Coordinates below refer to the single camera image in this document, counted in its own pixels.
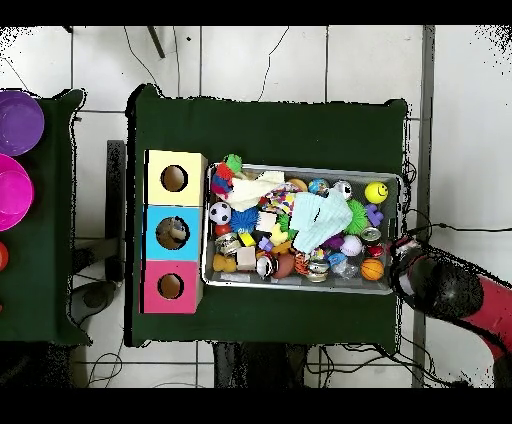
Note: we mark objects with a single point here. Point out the purple spiky toy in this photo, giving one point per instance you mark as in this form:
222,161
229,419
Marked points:
334,241

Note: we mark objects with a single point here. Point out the mint green waffle cloth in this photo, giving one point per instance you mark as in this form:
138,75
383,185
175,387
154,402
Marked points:
320,222

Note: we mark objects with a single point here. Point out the colourful polka dot cloth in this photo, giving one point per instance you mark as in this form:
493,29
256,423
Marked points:
280,200

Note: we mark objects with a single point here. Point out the cream waffle cloth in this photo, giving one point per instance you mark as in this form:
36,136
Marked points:
248,192

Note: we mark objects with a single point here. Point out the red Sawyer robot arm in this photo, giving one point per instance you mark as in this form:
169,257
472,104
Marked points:
448,288

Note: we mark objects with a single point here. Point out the shallow clear mesh bin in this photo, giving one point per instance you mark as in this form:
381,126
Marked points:
360,176

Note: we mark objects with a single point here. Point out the yellow smiley ball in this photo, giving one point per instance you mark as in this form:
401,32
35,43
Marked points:
376,192

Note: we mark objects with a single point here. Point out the blue globe ball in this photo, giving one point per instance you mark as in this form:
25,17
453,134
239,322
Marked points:
318,185

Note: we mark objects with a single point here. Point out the plain wooden cube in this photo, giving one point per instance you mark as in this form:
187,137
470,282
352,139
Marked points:
266,221

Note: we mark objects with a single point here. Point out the large blue spiky ball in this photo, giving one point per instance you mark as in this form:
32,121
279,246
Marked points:
244,220

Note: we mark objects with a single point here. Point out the dark green table cloth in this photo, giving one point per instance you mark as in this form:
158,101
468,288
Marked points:
260,132
40,260

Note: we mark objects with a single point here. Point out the small soccer ball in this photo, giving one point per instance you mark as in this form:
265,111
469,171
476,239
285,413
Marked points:
220,212

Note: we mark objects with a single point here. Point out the dark grey rod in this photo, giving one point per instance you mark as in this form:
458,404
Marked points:
156,42

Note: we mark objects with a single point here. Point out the magenta bowl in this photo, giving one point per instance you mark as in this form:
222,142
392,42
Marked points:
14,192

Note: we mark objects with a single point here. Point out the red ball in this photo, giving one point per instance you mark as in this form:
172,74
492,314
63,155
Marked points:
2,256

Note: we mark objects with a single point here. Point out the purple bowl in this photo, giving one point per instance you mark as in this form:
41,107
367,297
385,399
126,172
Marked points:
18,122

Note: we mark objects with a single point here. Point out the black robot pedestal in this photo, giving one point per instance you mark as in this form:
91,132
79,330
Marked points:
248,368

